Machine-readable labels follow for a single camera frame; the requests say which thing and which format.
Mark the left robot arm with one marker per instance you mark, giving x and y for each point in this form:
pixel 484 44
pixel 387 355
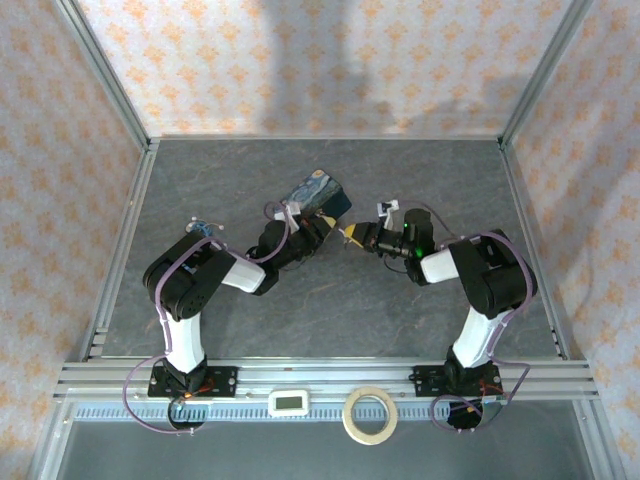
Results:
pixel 185 340

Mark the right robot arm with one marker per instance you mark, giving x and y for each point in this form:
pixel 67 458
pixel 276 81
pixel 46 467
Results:
pixel 472 335

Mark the Starry Night print box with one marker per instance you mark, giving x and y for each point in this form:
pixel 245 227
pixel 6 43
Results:
pixel 312 190

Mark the small blue keyring bundle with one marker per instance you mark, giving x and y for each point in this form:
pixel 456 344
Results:
pixel 199 226

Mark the white digital timer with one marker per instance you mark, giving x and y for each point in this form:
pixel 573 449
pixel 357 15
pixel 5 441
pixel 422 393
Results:
pixel 288 402

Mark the roll of masking tape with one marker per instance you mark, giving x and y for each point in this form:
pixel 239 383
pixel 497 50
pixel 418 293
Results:
pixel 371 436

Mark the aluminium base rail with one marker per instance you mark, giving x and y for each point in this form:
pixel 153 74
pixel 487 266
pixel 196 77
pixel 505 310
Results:
pixel 325 372

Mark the aluminium side rail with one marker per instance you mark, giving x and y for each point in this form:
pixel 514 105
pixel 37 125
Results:
pixel 535 250
pixel 120 250

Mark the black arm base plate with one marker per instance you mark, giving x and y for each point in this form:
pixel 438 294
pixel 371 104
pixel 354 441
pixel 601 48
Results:
pixel 430 381
pixel 220 381

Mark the aluminium frame post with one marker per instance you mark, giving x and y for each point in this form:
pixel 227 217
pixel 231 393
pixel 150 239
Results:
pixel 105 75
pixel 545 70

